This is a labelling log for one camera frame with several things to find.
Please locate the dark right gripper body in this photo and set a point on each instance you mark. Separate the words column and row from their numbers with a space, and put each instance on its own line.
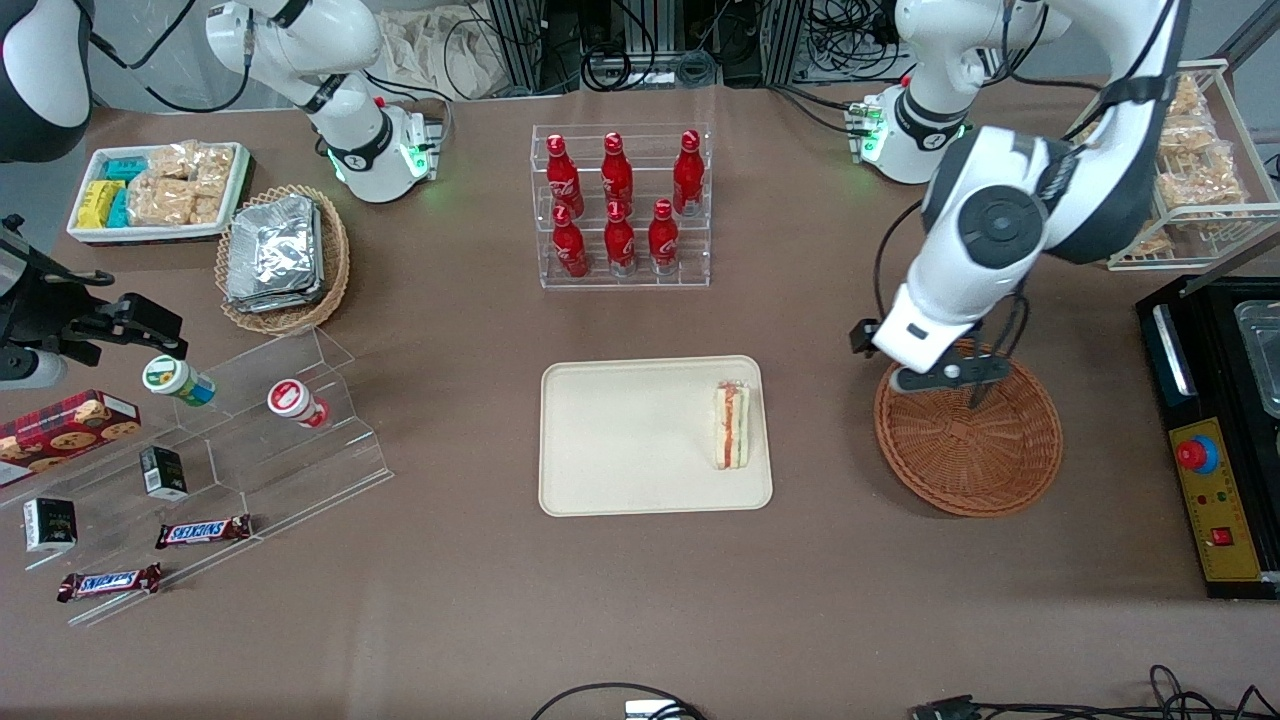
column 50, row 312

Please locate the triangle sandwich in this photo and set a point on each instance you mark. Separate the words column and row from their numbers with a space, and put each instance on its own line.
column 730, row 430

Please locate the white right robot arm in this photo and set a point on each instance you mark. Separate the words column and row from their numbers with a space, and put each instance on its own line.
column 300, row 40

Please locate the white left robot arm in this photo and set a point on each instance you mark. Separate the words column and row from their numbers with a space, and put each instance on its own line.
column 1000, row 220

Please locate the brown round wicker basket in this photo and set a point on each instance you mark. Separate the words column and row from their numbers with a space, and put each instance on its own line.
column 960, row 460

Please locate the white rectangular snack tray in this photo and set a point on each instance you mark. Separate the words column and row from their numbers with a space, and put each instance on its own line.
column 150, row 236

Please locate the beige plastic tray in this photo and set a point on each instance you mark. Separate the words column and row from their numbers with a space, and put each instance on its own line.
column 640, row 440

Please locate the light tan wicker basket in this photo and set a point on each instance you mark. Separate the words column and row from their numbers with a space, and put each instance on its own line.
column 336, row 270

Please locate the yellow snack pack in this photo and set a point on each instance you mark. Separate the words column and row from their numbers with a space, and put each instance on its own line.
column 95, row 205

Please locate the teal snack pack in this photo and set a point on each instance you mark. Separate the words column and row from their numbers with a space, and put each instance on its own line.
column 120, row 208
column 125, row 168

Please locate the red cookie box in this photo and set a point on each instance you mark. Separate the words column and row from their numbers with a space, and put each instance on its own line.
column 60, row 432

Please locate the clear rice cracker bag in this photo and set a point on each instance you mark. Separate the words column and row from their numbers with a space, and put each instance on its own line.
column 215, row 168
column 172, row 160
column 160, row 202
column 207, row 208

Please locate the green lid snack cup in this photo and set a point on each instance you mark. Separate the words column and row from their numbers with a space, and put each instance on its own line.
column 175, row 380

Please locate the small black carton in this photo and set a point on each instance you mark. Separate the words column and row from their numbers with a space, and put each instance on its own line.
column 50, row 525
column 163, row 473

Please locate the bagged fried snack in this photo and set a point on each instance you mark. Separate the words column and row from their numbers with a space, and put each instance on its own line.
column 1187, row 96
column 1152, row 243
column 1190, row 132
column 1200, row 180

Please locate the clear acrylic bottle rack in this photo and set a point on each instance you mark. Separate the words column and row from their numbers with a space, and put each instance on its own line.
column 700, row 272

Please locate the black tabletop appliance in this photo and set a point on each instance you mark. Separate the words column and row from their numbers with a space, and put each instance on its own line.
column 1215, row 340

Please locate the silver foil packet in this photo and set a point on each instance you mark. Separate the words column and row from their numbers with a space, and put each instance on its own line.
column 270, row 255

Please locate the yellow emergency stop box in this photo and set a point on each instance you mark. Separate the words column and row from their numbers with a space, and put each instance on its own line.
column 1215, row 500

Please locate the red cola bottle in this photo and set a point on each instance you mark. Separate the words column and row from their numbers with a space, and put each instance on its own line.
column 617, row 172
column 620, row 243
column 569, row 248
column 563, row 180
column 663, row 240
column 688, row 172

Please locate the red lid snack cup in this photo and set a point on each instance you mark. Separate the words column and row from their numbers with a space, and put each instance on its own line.
column 292, row 400

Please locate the brown Snickers bar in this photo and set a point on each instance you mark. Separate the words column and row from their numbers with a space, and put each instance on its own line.
column 110, row 582
column 203, row 532

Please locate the clear acrylic stepped stand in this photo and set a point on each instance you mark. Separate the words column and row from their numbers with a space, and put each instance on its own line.
column 300, row 470

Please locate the small white device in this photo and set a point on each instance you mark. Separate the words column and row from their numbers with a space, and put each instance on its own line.
column 652, row 710

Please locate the cream cloth bag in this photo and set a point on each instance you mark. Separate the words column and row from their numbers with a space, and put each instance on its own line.
column 430, row 50

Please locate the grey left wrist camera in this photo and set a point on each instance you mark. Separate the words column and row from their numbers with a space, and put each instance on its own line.
column 908, row 380

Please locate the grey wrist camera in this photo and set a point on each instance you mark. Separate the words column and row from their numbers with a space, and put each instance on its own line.
column 908, row 380
column 30, row 370

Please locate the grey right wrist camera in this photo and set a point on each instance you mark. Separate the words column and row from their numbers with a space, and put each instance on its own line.
column 30, row 370

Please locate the aluminium frame post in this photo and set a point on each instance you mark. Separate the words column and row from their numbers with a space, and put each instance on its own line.
column 518, row 40
column 785, row 40

